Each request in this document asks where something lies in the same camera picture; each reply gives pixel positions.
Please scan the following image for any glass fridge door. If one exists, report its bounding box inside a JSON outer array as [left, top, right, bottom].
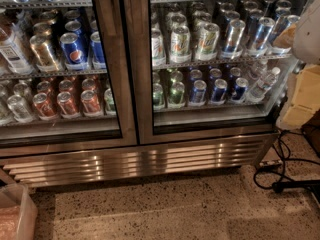
[[124, 0, 314, 144], [0, 0, 136, 158]]

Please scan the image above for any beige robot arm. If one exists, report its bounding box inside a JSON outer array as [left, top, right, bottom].
[[292, 0, 320, 65]]

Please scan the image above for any stainless fridge bottom grille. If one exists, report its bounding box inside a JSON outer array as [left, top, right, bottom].
[[1, 131, 279, 188]]

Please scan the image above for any green soda can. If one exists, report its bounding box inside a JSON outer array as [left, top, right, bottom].
[[168, 82, 185, 108]]

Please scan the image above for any blue Pepsi can lower left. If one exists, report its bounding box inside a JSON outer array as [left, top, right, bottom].
[[189, 80, 207, 106]]

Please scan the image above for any blue pepsi can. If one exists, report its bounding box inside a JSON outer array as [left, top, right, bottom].
[[189, 80, 207, 106], [209, 79, 228, 104], [230, 77, 249, 103], [60, 32, 89, 71]]

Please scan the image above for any blue Pepsi can lower middle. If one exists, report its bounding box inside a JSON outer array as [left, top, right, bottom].
[[209, 79, 228, 104]]

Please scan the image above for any red soda can right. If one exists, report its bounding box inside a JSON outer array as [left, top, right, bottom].
[[81, 90, 103, 117]]

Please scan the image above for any red soda can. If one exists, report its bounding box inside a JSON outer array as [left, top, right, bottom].
[[33, 93, 57, 118], [81, 90, 103, 117], [57, 92, 79, 118]]

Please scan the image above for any blue Pepsi can edge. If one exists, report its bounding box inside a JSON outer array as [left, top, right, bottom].
[[90, 31, 106, 69]]

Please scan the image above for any blue Pepsi can lower right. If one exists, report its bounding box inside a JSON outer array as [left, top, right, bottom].
[[230, 77, 249, 103]]

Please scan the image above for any Mountain Dew can right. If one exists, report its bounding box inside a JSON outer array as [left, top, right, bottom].
[[195, 23, 220, 61]]

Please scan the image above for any red soda can middle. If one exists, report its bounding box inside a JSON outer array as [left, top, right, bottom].
[[57, 92, 79, 118]]

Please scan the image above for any silver blue energy can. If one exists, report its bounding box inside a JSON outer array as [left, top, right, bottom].
[[220, 19, 246, 58]]

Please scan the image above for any clear water bottle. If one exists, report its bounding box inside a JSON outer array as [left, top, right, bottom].
[[247, 67, 281, 102]]

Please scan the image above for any blue Pepsi can front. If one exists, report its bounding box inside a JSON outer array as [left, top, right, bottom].
[[60, 32, 89, 71]]

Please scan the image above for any red soda can left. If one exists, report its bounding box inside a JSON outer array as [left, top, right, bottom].
[[33, 93, 57, 118]]

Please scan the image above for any gold soda can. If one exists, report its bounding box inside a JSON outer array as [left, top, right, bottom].
[[30, 35, 62, 72]]

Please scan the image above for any silver can lower left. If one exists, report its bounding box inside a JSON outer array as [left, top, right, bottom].
[[7, 95, 35, 123]]

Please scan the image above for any clear labelled bottle left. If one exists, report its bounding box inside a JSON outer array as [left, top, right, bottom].
[[0, 24, 34, 75]]

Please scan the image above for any clear plastic storage bin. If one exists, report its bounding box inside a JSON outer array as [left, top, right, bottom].
[[0, 184, 38, 240]]

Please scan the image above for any black power cable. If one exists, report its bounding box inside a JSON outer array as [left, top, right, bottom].
[[253, 129, 320, 194]]

